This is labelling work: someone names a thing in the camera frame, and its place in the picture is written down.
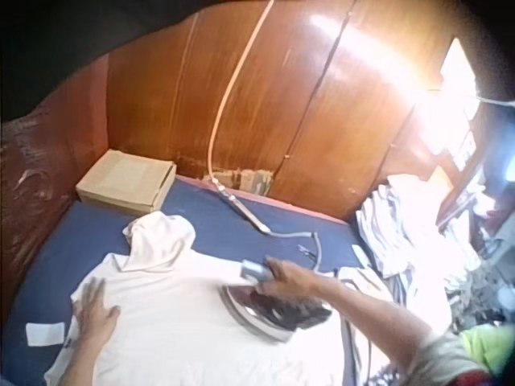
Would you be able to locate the person's left hand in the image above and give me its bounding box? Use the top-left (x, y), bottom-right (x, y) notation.
top-left (71, 277), bottom-right (122, 343)

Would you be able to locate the person's right hand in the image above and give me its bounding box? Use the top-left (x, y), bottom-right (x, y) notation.
top-left (257, 259), bottom-right (323, 298)

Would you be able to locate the grey clothes iron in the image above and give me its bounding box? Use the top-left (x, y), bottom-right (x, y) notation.
top-left (219, 259), bottom-right (333, 343)

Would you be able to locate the white hooded garment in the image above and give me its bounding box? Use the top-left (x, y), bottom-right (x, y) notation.
top-left (43, 211), bottom-right (351, 386)

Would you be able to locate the blue ironing blanket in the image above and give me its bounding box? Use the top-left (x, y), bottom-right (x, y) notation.
top-left (2, 176), bottom-right (375, 386)

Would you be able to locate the white extension plug strip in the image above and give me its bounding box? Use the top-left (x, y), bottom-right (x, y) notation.
top-left (212, 179), bottom-right (271, 235)

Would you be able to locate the striped white shirt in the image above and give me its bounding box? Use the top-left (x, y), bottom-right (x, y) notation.
top-left (336, 265), bottom-right (399, 386)

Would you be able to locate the pile of striped clothes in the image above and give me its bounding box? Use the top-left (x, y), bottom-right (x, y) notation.
top-left (356, 175), bottom-right (484, 335)

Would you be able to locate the flat cardboard box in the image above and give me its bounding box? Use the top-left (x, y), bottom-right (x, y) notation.
top-left (75, 149), bottom-right (178, 214)

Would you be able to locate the wooden wardrobe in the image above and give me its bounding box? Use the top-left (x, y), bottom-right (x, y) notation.
top-left (0, 0), bottom-right (480, 226)

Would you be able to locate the yellow-green cloth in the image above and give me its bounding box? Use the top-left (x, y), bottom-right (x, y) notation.
top-left (460, 323), bottom-right (515, 377)

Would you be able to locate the white paper label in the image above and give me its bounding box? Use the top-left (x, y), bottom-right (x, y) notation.
top-left (25, 321), bottom-right (65, 347)

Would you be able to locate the grey iron cord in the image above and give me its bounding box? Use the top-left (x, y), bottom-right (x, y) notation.
top-left (267, 229), bottom-right (325, 274)

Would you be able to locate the white power cable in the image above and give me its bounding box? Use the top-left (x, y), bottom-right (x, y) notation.
top-left (207, 0), bottom-right (278, 184)

